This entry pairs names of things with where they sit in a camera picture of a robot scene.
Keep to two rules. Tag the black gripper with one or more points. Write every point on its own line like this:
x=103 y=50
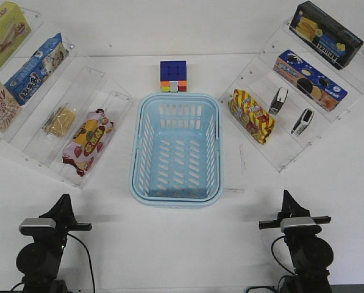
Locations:
x=62 y=214
x=291 y=208

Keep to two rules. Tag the black white tissue pack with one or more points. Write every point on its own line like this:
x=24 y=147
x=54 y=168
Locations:
x=303 y=122
x=278 y=101

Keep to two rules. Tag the bread slice pack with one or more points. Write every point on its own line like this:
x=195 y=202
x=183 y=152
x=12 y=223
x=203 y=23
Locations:
x=60 y=121

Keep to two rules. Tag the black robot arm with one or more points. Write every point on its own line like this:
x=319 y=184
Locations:
x=40 y=260
x=310 y=255

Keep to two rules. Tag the light blue plastic basket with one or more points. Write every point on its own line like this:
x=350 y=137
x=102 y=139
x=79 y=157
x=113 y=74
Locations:
x=177 y=157

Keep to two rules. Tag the strawberry print snack bag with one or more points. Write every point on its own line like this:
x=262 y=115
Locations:
x=88 y=142

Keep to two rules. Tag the red yellow striped snack bag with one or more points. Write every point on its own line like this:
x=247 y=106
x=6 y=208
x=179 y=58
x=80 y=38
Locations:
x=254 y=118

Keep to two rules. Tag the left clear acrylic shelf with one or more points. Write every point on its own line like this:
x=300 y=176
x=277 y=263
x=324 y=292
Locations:
x=80 y=85

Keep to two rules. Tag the clear acrylic shelf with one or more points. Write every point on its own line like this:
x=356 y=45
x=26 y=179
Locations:
x=80 y=85
x=262 y=82

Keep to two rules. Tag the right clear acrylic shelf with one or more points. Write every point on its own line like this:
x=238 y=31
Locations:
x=262 y=82

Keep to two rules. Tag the blue orange cookie box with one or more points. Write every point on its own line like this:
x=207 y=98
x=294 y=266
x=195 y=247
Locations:
x=310 y=81

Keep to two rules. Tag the blue cookie bag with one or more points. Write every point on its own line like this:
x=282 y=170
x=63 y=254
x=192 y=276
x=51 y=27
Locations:
x=29 y=78

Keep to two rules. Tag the black Fruizza biscuit box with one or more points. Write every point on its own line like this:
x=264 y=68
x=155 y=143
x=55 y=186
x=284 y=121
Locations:
x=329 y=38

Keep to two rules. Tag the colourful puzzle cube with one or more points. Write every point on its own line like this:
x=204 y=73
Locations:
x=173 y=76

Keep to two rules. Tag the yellow-green wafer box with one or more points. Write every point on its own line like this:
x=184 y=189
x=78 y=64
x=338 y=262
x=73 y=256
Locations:
x=14 y=29

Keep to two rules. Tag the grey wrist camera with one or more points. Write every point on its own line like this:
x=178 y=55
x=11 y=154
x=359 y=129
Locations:
x=37 y=227
x=299 y=226

